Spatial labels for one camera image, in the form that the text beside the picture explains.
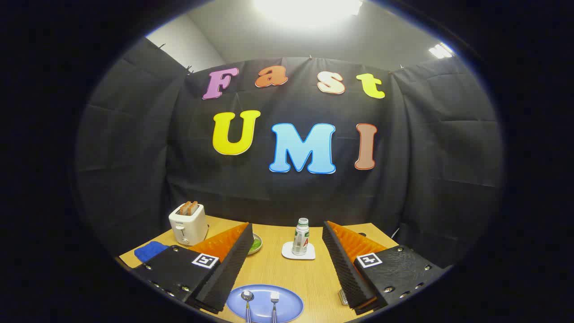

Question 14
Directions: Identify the white square coaster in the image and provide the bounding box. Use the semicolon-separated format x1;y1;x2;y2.
282;241;316;260

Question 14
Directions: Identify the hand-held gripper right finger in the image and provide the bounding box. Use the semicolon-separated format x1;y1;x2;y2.
322;221;449;315

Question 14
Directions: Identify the spoon blue checked handle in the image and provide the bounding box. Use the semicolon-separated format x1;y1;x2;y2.
241;290;254;323

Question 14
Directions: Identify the blue folded towel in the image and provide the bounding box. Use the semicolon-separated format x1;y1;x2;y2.
134;241;169;263

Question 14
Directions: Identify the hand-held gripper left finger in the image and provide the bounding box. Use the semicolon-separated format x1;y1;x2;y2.
131;222;254;314

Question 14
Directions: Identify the blue round plate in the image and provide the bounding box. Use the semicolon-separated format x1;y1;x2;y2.
226;284;304;323

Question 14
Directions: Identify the black backdrop cloth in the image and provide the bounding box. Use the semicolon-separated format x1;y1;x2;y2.
76;38;505;270

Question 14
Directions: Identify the large ceiling light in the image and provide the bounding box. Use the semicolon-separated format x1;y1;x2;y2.
253;0;363;24

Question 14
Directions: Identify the small ceiling light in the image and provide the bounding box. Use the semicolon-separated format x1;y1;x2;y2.
428;43;456;59

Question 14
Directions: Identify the white bottle green cap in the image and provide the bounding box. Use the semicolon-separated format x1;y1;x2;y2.
292;218;309;256

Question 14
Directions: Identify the white toaster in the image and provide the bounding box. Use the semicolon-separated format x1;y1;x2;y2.
169;203;209;246

